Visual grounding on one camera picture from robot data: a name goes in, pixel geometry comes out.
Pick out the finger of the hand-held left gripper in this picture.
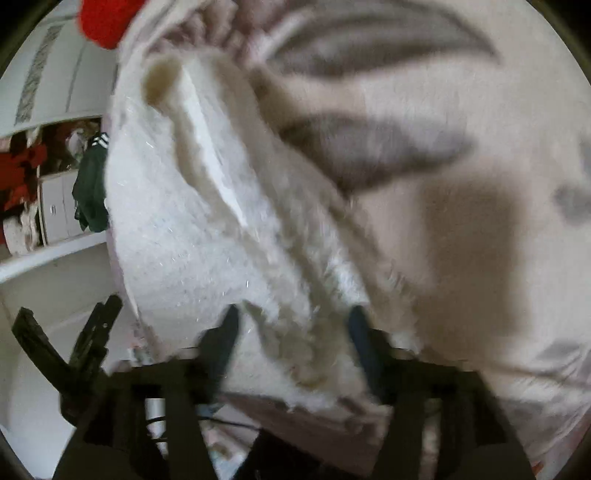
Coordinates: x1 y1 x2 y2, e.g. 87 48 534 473
11 307 75 398
69 294 124 374

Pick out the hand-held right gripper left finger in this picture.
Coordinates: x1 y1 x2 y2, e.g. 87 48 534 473
53 305 241 480

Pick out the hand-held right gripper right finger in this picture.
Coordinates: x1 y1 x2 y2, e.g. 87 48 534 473
346 305 536 480

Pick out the white fluffy garment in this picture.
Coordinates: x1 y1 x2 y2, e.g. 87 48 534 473
104 48 416 414

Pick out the red clothes pile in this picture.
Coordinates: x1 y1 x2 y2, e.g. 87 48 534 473
0 142 48 214

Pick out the white drawer box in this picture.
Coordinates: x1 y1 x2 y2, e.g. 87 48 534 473
38 170 109 246

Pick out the dark green garment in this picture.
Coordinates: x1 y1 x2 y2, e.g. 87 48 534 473
71 131 112 233

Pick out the floral printed blanket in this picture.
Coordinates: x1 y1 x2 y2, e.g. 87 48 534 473
104 0 591 476

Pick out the white wardrobe door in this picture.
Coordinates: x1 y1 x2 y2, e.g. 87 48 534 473
0 0 118 138

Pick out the red cloth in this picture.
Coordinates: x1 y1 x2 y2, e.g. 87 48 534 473
76 0 149 50

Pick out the black cable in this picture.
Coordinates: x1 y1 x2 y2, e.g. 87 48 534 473
145 412 260 433

